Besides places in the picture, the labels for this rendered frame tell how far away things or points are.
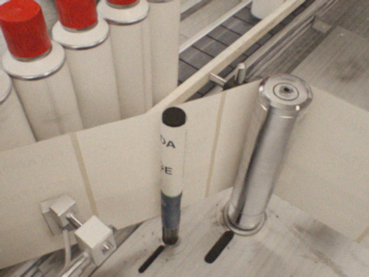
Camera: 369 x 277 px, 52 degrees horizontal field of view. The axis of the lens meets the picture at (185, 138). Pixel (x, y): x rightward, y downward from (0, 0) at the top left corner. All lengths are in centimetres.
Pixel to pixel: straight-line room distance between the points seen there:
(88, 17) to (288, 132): 19
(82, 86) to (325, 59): 40
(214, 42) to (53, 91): 35
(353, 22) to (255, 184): 57
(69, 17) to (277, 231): 29
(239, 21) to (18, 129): 45
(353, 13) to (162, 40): 53
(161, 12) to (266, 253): 27
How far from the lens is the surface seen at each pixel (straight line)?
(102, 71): 37
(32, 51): 32
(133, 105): 45
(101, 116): 41
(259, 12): 68
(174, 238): 39
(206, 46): 62
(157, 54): 45
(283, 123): 27
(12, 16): 32
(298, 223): 44
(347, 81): 61
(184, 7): 55
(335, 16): 85
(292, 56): 71
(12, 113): 33
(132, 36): 39
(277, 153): 30
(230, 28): 66
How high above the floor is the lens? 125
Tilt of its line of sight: 50 degrees down
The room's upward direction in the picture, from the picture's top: 4 degrees clockwise
